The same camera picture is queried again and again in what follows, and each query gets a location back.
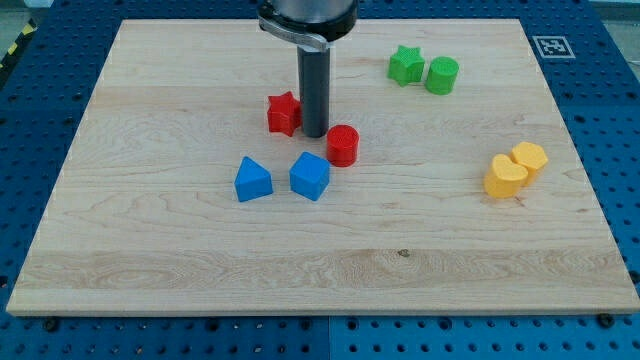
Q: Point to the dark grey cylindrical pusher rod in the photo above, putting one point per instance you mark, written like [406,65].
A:
[314,89]

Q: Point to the red star block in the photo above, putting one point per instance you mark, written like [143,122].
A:
[284,113]

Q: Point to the red cylinder block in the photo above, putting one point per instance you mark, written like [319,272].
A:
[342,145]

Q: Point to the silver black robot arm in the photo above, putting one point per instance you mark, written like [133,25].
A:
[312,26]

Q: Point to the green star block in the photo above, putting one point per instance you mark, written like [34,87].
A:
[406,65]

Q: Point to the blue cube block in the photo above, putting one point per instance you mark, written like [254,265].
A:
[309,176]

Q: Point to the green cylinder block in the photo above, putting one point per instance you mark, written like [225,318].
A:
[442,75]

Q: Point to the blue triangle block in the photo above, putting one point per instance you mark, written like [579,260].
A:
[252,180]

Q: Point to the light wooden board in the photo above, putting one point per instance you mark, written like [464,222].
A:
[144,219]

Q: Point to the yellow heart block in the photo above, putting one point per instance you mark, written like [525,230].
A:
[504,177]

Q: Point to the white fiducial marker tag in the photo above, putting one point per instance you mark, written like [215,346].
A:
[553,47]

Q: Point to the black yellow hazard tape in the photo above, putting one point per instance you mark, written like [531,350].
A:
[18,47]

